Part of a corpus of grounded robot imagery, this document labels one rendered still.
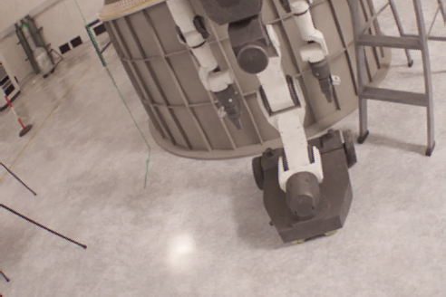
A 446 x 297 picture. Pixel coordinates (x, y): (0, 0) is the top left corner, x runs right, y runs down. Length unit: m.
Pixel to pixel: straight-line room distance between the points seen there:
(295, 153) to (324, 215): 0.35
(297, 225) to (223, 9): 0.98
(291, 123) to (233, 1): 0.71
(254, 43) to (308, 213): 0.76
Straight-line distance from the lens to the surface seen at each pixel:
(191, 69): 2.44
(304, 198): 1.65
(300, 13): 1.54
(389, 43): 2.04
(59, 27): 9.99
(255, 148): 2.60
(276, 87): 1.75
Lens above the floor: 1.47
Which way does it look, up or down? 28 degrees down
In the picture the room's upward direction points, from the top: 24 degrees counter-clockwise
